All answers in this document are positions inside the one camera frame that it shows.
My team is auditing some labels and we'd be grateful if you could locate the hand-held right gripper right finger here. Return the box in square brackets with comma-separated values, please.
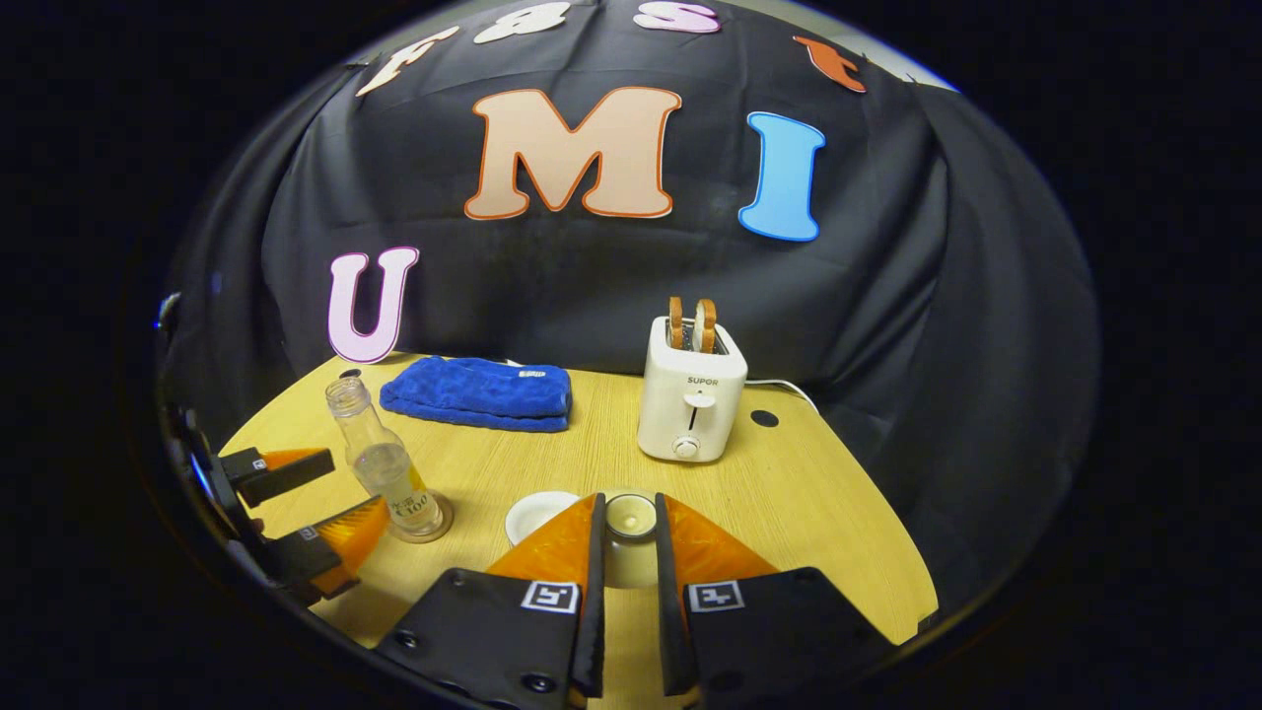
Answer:
[654, 493, 888, 697]

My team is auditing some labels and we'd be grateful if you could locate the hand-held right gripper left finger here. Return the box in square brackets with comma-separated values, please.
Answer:
[375, 493, 607, 707]

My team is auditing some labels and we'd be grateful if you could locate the clear glass water bottle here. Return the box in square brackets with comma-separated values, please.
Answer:
[325, 376, 445, 541]

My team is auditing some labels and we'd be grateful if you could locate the white teacup lid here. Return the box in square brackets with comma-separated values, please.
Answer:
[603, 491, 660, 590]

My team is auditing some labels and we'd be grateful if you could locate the white glass teacup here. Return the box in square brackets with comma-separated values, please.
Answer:
[505, 491, 582, 547]

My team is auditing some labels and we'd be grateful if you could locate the round cork coaster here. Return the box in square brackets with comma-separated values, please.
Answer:
[389, 493, 456, 545]

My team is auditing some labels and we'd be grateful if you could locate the blue folded towel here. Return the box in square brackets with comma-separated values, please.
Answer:
[380, 356, 574, 433]

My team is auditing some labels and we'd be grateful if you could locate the white toaster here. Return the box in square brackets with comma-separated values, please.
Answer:
[637, 316, 748, 463]

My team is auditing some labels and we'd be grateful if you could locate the black backdrop cloth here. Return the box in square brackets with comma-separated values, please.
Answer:
[158, 0, 1100, 612]

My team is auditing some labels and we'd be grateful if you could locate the white toaster cable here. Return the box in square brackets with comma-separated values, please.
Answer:
[744, 379, 821, 415]

